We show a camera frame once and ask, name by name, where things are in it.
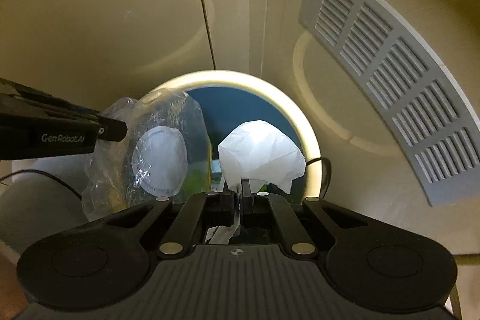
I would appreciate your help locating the grey cabinet vent grille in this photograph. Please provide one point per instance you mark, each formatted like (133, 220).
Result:
(411, 88)

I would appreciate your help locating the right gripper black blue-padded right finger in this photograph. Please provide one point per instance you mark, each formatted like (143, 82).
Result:
(274, 213)

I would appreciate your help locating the clear plastic bag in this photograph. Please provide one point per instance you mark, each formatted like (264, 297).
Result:
(166, 152)

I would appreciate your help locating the white tissue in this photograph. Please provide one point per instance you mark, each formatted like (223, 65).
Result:
(262, 154)

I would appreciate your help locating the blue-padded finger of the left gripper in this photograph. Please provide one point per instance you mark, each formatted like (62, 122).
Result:
(111, 129)

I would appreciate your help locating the blue trash bin white rim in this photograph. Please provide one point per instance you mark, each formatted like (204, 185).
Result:
(230, 98)

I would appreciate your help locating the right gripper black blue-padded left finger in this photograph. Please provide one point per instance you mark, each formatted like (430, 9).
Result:
(184, 227)

